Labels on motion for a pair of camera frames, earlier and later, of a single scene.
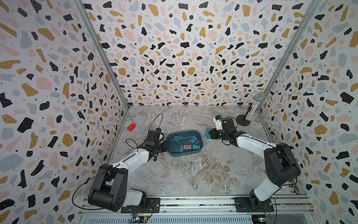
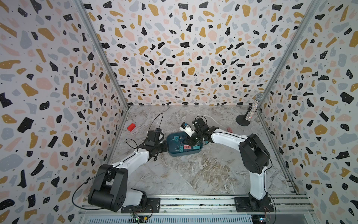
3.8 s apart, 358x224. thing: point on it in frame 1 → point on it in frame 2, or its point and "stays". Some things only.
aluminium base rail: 285,209 stays
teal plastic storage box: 183,142 stays
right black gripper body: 219,134 → 197,135
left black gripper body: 161,147 stays
